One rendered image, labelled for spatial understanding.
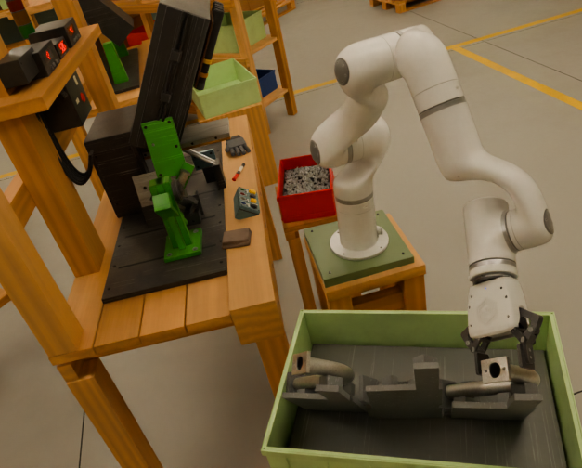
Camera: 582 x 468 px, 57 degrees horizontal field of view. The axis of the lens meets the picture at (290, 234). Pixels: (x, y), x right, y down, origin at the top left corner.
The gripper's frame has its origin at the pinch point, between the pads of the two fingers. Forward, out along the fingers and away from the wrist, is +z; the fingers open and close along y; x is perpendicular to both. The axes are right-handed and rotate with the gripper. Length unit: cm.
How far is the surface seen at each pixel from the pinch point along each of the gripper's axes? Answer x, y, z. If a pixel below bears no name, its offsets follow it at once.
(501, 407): 8.5, -8.3, 5.3
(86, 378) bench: -48, -116, -6
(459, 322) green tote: 21.4, -28.5, -17.2
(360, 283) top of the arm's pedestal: 16, -62, -35
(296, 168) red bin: 18, -107, -99
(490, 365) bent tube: -2.2, -0.9, -0.1
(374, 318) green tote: 6.5, -43.0, -18.6
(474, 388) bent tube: 9.8, -15.5, 1.1
